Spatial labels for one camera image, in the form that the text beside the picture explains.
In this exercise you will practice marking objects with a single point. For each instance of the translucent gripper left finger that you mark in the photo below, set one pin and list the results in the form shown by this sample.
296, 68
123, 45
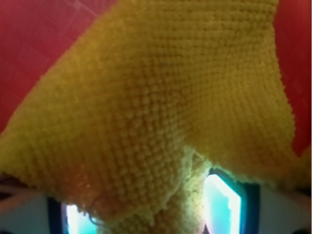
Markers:
66, 219

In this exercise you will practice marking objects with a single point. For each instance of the translucent gripper right finger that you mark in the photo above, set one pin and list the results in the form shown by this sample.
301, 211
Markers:
230, 207

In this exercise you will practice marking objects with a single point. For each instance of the yellow knitted cloth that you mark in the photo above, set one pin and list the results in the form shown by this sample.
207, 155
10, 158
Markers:
129, 120

